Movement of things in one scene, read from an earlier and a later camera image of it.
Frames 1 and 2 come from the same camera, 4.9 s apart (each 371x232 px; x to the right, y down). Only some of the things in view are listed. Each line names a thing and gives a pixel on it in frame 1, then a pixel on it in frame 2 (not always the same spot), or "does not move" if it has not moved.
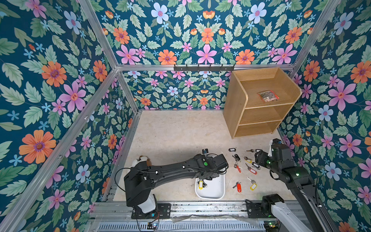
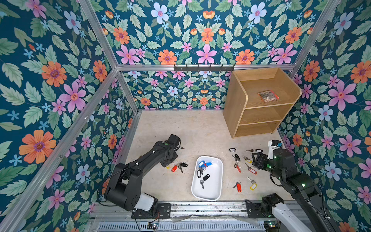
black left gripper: (216, 174) -> (165, 163)
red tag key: (251, 170) does not move
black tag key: (257, 150) does not move
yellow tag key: (248, 159) does not move
